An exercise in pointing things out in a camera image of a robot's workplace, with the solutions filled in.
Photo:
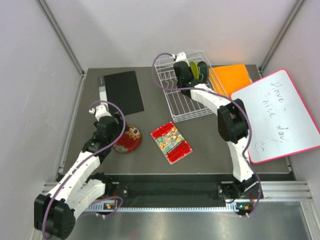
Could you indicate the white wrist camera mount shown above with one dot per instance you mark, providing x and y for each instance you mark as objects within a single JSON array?
[
  {"x": 180, "y": 57},
  {"x": 100, "y": 111}
]

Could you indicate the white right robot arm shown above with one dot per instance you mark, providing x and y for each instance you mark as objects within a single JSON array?
[{"x": 233, "y": 123}]

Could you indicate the dark teal plate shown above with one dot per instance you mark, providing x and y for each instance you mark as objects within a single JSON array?
[{"x": 203, "y": 72}]

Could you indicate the red illustrated book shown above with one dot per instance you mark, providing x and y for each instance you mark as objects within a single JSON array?
[{"x": 171, "y": 142}]

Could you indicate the black folder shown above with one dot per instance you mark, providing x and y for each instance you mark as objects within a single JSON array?
[{"x": 122, "y": 89}]

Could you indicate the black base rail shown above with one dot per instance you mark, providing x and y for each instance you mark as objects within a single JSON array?
[{"x": 170, "y": 190}]

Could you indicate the lime green plate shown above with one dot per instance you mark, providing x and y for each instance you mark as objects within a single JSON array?
[{"x": 194, "y": 69}]

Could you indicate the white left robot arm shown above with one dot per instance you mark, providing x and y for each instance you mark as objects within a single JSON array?
[{"x": 56, "y": 212}]

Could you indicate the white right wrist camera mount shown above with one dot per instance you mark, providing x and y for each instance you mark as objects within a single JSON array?
[{"x": 180, "y": 57}]

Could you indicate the orange folder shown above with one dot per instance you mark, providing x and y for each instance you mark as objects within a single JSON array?
[{"x": 229, "y": 78}]

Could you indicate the red floral plate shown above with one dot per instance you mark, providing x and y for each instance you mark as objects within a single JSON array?
[{"x": 129, "y": 141}]

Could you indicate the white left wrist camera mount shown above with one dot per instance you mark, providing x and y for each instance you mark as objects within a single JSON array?
[{"x": 100, "y": 111}]

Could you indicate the pink framed whiteboard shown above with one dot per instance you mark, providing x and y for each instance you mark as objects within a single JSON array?
[{"x": 281, "y": 123}]

